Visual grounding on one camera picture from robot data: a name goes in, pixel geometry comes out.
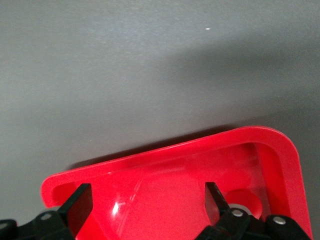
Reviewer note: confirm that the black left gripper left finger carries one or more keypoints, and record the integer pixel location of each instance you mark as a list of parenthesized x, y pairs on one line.
[(50, 225)]

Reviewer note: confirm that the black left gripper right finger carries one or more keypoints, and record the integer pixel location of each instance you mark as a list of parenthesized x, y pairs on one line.
[(237, 227)]

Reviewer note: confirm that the red plastic tray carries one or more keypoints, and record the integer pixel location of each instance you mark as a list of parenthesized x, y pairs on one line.
[(175, 175)]

